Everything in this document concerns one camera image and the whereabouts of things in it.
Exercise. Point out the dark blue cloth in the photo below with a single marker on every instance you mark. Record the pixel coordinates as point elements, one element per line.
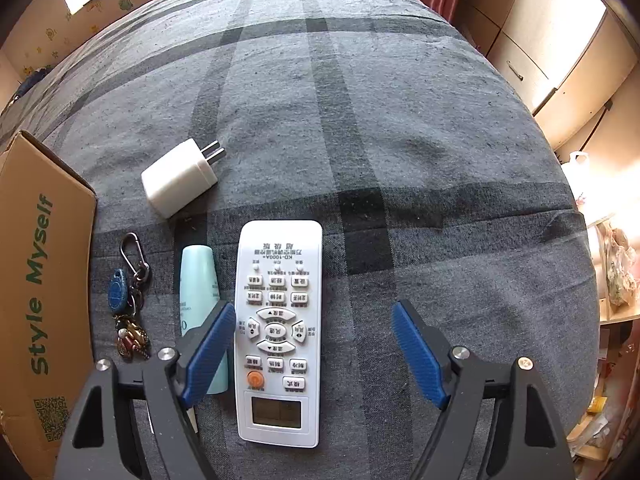
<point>32,82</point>

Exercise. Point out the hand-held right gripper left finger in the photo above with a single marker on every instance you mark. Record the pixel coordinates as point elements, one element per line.
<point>210,352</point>

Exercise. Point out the clear plastic bag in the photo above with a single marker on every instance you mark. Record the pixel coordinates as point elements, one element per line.
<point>620,270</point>

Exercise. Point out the wooden shelf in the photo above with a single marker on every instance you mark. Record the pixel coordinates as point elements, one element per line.
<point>620,315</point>

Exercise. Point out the white plastic bag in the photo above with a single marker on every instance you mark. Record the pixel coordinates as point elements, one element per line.
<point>572,175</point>

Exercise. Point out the white charger plug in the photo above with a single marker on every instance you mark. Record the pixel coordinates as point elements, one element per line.
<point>175,180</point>

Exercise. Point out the white remote control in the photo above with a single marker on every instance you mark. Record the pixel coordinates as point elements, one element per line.
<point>277,255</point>

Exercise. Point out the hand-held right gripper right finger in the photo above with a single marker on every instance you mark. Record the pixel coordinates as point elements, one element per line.
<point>417,355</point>

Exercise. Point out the brown cardboard box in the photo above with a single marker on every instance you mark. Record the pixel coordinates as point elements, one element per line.
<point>30,240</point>

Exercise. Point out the beige wardrobe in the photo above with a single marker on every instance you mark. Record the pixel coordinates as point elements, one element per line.
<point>550,60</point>

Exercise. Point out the pale green bottle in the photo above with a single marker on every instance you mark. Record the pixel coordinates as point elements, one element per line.
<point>197,285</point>

